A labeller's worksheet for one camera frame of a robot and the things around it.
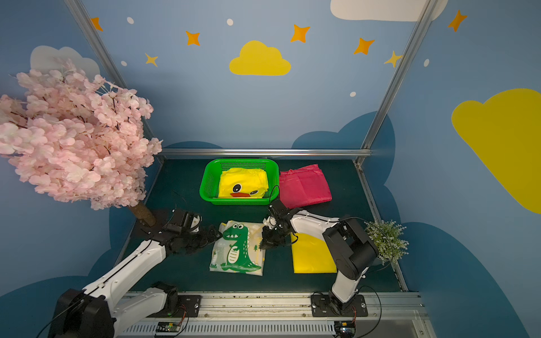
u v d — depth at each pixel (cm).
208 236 75
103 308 42
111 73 84
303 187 105
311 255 88
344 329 73
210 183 104
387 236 72
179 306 73
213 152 177
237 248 84
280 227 69
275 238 78
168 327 72
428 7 69
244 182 108
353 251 47
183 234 67
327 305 74
